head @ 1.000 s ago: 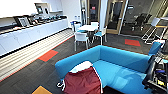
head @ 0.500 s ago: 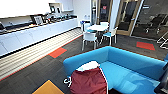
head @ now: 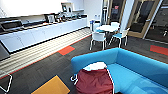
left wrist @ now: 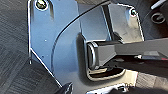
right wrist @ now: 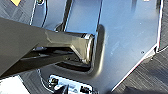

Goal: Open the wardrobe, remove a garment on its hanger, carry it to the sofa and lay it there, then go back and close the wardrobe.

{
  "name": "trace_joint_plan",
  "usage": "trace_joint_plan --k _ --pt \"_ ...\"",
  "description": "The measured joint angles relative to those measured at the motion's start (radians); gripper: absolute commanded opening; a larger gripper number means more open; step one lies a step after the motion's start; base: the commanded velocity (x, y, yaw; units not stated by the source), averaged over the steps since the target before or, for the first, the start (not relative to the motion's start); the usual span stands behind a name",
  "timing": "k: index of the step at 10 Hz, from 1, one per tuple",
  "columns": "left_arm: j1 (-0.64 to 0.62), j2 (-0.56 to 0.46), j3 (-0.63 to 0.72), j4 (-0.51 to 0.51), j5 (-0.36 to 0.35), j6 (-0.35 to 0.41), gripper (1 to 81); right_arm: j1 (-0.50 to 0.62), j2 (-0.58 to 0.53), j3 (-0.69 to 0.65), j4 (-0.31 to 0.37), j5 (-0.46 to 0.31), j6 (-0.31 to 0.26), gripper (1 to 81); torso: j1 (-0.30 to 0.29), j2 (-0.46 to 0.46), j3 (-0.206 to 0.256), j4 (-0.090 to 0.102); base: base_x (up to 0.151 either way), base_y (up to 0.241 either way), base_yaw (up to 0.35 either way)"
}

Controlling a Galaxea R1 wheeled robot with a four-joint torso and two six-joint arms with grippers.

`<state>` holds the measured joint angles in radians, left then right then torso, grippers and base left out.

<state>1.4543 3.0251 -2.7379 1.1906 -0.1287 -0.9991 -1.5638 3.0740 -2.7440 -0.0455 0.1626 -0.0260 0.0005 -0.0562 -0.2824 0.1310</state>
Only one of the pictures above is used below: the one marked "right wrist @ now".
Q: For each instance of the white rectangular base box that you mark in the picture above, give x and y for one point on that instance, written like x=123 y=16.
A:
x=56 y=80

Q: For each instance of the round silver base port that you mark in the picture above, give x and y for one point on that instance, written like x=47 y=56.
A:
x=40 y=2

